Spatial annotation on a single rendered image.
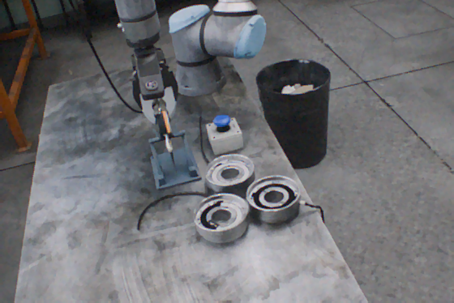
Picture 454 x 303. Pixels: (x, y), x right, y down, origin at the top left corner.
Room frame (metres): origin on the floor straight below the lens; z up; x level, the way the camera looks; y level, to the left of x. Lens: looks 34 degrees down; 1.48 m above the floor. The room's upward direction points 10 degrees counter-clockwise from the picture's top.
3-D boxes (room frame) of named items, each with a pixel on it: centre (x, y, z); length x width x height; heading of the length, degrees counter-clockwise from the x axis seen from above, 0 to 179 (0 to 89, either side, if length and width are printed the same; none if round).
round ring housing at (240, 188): (0.84, 0.00, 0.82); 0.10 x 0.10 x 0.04
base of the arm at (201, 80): (1.33, 0.04, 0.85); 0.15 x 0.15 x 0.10
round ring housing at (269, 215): (0.75, -0.07, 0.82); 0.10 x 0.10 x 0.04
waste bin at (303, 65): (1.98, -0.34, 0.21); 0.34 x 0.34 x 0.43
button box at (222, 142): (1.00, 0.00, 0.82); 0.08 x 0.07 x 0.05; 7
